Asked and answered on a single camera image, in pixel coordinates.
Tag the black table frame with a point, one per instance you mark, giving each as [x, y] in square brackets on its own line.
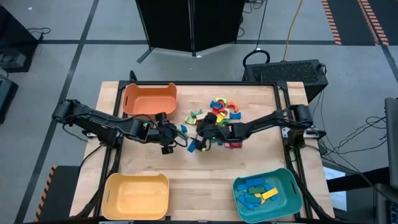
[199, 83]

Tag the light green arch block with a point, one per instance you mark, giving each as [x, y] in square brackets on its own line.
[189, 120]
[221, 100]

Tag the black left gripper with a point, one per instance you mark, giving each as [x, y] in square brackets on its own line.
[161, 132]

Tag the dark monitor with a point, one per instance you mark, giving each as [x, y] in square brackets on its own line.
[392, 140]

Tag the black floor bar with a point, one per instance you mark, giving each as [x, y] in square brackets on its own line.
[357, 180]

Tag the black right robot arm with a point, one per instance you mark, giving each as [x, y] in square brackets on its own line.
[264, 121]

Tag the yellow plastic bin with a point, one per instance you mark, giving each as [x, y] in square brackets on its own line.
[135, 197]

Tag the black mat with hazard stripe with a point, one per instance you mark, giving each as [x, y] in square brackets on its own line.
[62, 193]

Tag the orange arch block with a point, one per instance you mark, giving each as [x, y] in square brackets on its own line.
[234, 106]

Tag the dark equipment box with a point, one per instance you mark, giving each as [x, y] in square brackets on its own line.
[7, 96]

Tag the black perforated computer case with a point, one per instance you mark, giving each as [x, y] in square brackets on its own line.
[286, 73]

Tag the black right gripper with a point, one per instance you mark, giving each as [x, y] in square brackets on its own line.
[214, 130]

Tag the black equipment cart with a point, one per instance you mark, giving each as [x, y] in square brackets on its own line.
[15, 37]

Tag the blue long block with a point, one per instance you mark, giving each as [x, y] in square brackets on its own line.
[241, 187]
[268, 186]
[252, 197]
[273, 198]
[255, 182]
[245, 203]

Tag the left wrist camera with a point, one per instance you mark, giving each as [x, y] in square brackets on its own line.
[167, 150]

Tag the teal plastic bin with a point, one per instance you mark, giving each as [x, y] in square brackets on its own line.
[286, 205]

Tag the red arch block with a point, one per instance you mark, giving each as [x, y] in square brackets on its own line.
[235, 145]

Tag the small blue cube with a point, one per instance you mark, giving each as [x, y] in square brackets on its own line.
[220, 142]

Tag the small yellow block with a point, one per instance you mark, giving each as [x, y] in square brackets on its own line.
[220, 117]

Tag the orange plastic bin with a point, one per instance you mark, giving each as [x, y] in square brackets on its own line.
[149, 102]

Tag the green long block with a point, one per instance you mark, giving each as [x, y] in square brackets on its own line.
[256, 190]

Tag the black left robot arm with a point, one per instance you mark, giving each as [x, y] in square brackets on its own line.
[102, 123]

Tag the white paper sheet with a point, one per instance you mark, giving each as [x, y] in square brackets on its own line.
[337, 199]

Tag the blue arch block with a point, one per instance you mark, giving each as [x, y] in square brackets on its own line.
[235, 116]

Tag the yellow short block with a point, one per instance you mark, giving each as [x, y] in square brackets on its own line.
[260, 199]

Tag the dark green arch block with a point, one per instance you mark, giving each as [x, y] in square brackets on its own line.
[196, 114]

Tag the dark electronic device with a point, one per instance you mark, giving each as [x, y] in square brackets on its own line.
[387, 205]

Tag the pink block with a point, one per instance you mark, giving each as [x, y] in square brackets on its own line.
[227, 145]

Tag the black partition panel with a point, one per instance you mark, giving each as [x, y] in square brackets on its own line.
[217, 25]
[168, 25]

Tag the natural wood block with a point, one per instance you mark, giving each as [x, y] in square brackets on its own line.
[201, 116]

